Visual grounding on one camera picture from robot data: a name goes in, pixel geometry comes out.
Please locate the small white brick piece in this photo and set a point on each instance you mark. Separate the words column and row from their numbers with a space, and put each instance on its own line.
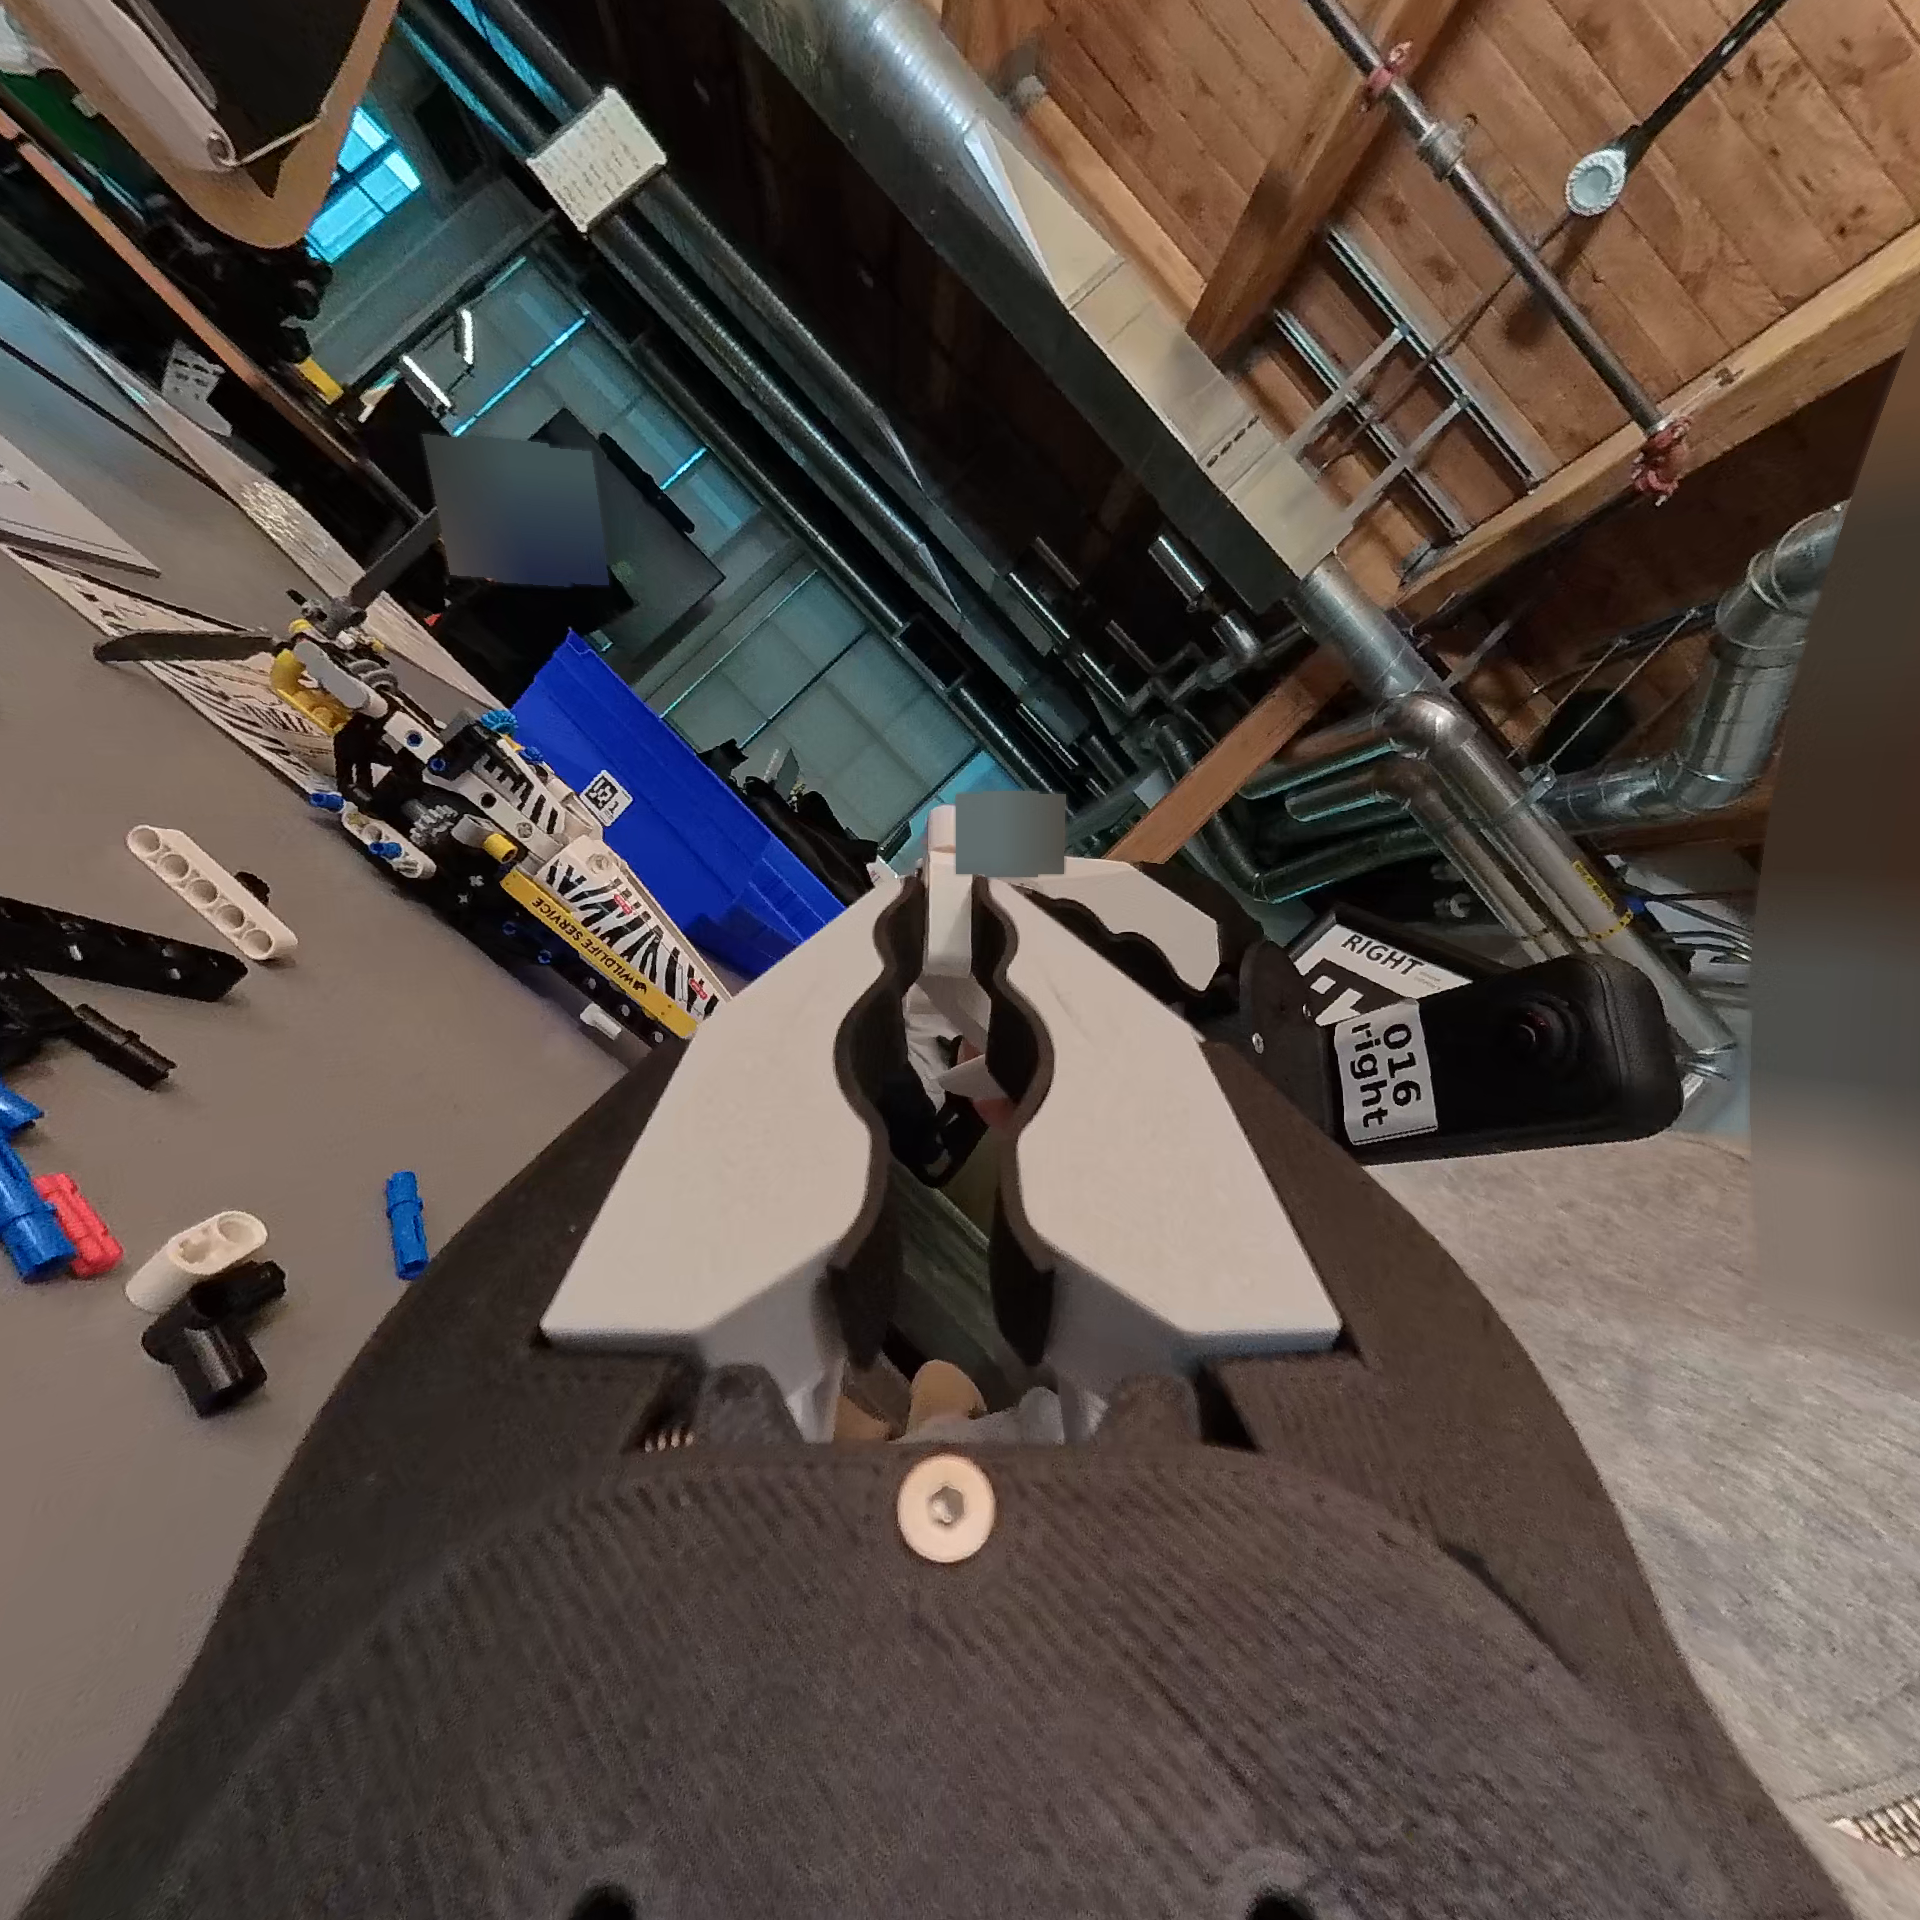
column 953, row 922

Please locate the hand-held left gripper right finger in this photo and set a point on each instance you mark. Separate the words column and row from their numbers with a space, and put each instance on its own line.
column 1185, row 1200

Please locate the silver round duct elbow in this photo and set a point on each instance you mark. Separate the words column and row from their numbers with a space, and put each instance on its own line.
column 1755, row 645

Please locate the white hanging sign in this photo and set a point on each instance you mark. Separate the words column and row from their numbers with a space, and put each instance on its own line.
column 596, row 157

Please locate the black monitor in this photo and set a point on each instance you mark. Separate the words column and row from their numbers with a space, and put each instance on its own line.
column 667, row 570

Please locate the person's grey hoodie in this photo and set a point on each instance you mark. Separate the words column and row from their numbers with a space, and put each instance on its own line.
column 1723, row 1425

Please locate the white lego beam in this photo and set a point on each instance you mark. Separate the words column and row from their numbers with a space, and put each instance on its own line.
column 210, row 888

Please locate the ceiling sprinkler pipe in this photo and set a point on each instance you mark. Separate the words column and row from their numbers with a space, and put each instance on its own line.
column 1433, row 147

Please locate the round pendant lamp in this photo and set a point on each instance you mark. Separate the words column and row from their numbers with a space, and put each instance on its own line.
column 1597, row 176

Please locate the silver ventilation duct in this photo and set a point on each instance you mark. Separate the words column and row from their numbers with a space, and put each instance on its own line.
column 1079, row 225

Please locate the zebra sticker sheet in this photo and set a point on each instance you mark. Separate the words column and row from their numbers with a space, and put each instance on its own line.
column 224, row 720

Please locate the pile of loose lego pieces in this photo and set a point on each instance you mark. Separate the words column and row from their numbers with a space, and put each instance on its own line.
column 119, row 944

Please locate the black bag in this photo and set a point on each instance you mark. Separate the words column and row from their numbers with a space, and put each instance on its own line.
column 810, row 825

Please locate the lego instruction booklet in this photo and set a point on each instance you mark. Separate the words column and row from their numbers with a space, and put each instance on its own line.
column 59, row 524

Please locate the blue lego pin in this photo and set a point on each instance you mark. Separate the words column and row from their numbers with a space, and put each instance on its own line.
column 405, row 1222

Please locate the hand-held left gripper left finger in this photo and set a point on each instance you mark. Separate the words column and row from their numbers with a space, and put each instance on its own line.
column 704, row 1200

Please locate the zebra striped lego helicopter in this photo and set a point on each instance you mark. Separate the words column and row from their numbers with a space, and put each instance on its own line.
column 599, row 901

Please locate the blue storage bin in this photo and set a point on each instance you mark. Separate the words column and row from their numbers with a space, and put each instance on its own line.
column 675, row 810

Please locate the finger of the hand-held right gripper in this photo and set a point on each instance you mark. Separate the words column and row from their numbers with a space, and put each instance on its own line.
column 1140, row 896
column 1185, row 997

